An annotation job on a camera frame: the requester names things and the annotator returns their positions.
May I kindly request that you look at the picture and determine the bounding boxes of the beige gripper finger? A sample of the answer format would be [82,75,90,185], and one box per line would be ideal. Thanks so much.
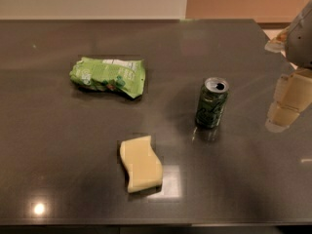
[265,68,312,133]
[264,27,289,53]

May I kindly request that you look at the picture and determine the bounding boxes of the green soda can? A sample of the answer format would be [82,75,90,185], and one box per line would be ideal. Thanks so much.
[195,77,229,129]

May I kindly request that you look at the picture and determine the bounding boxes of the green rice chip bag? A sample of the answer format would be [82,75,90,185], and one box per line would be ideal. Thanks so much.
[69,57,145,98]

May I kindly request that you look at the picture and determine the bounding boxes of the yellow sponge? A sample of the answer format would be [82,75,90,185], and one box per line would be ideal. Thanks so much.
[120,136,163,193]

